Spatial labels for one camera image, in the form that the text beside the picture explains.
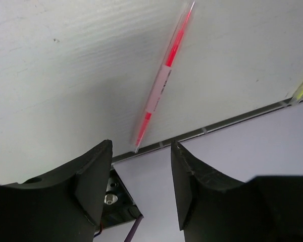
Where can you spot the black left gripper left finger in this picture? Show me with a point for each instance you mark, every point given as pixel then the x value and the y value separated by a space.
pixel 64 204

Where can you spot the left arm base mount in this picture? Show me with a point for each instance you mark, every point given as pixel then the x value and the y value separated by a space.
pixel 119 207

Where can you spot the metal table edge rail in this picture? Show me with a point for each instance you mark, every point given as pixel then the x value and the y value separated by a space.
pixel 206 129

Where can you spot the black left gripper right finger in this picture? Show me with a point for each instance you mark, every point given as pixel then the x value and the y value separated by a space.
pixel 212 206

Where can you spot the pink thin pen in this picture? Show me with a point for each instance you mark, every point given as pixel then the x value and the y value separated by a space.
pixel 162 77

